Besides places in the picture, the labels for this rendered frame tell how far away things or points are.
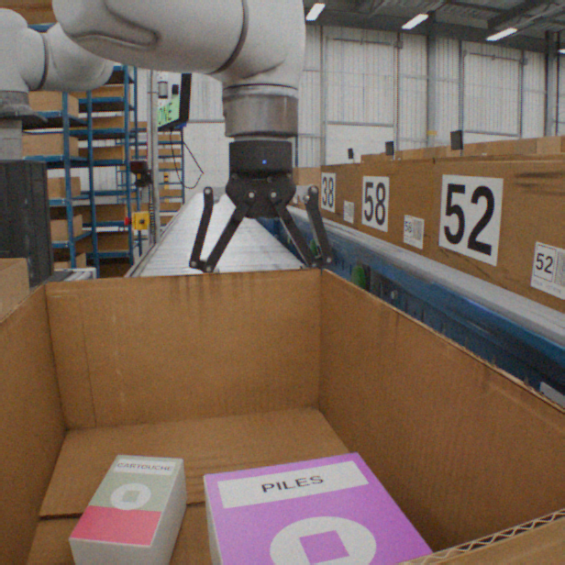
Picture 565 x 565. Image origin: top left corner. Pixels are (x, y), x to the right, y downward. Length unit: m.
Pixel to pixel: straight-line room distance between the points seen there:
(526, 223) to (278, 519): 0.42
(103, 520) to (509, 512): 0.25
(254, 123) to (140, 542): 0.41
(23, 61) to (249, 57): 0.89
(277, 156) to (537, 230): 0.30
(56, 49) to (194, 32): 0.92
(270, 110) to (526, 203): 0.31
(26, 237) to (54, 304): 0.77
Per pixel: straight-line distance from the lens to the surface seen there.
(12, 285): 1.07
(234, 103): 0.54
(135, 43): 0.44
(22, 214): 1.25
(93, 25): 0.43
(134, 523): 0.34
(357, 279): 0.90
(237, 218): 0.55
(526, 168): 0.58
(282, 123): 0.53
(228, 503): 0.30
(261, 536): 0.28
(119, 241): 3.30
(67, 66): 1.35
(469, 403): 0.29
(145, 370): 0.51
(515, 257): 0.59
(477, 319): 0.55
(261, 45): 0.52
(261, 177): 0.56
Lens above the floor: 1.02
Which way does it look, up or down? 13 degrees down
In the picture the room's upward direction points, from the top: straight up
